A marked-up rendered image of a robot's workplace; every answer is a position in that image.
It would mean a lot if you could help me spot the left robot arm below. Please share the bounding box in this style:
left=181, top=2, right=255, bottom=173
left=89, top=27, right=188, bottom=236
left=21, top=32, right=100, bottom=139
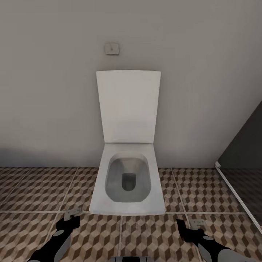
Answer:
left=27, top=207, right=83, bottom=262

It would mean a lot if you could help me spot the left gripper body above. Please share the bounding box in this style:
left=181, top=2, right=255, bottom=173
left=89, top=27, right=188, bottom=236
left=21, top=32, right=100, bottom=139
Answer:
left=56, top=216, right=80, bottom=231

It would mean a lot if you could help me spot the mousetrap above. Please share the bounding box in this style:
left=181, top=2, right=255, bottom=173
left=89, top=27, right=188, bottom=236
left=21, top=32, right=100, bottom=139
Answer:
left=176, top=219, right=187, bottom=241

